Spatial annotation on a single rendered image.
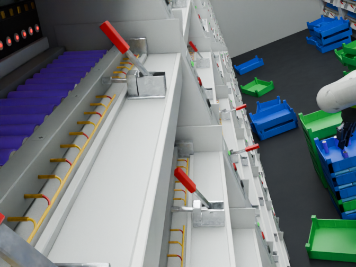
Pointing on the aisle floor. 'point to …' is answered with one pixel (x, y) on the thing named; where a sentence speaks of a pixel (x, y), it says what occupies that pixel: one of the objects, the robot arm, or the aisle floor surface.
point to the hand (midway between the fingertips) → (344, 141)
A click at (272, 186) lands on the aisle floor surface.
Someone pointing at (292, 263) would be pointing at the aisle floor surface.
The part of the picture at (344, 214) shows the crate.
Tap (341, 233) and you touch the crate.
